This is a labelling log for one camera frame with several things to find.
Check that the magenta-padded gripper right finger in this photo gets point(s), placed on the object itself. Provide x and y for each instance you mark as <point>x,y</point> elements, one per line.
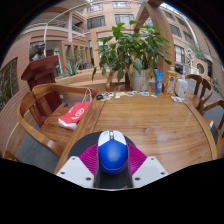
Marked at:
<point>149,170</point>

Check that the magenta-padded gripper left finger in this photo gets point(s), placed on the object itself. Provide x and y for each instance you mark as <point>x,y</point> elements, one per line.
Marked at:
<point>76,170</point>

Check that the blue and white computer mouse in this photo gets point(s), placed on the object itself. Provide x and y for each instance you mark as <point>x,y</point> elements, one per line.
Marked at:
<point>112,156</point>

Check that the wooden armchair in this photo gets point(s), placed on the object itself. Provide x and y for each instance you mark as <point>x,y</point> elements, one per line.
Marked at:
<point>111,81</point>
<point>50,130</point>
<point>10,155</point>
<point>200,86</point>
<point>218,133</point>

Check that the red paper bag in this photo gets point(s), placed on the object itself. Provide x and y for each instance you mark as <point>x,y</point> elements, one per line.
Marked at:
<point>75,115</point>

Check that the white wipes packet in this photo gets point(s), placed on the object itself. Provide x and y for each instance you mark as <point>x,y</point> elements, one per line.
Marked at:
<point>177,99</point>

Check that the small blue sticker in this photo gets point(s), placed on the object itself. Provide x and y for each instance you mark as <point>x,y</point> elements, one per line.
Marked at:
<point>145,94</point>

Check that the black notebook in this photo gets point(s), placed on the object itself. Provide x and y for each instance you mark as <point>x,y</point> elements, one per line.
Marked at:
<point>211,124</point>

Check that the bunch of keys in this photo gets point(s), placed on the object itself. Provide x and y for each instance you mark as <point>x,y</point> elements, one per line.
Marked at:
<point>100,97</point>

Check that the blue squeeze tube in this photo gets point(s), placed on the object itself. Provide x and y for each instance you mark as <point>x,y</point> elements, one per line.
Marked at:
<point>159,83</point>

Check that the white pump bottle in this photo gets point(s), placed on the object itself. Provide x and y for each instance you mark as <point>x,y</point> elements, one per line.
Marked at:
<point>181,88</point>

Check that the yellow dish soap bottle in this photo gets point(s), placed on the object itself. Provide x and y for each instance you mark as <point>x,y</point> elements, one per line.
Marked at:
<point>171,81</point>

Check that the spiky green agave plant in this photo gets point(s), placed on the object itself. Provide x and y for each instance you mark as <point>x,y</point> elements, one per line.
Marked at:
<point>72,68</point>

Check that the green plant in white pot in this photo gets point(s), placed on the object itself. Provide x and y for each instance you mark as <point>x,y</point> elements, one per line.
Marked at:
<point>133,50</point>

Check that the dark bust statue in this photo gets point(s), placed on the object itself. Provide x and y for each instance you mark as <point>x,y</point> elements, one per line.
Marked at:
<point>39,50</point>

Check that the dark red wooden pedestal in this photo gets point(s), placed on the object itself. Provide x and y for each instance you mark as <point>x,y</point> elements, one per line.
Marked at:
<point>41,71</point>

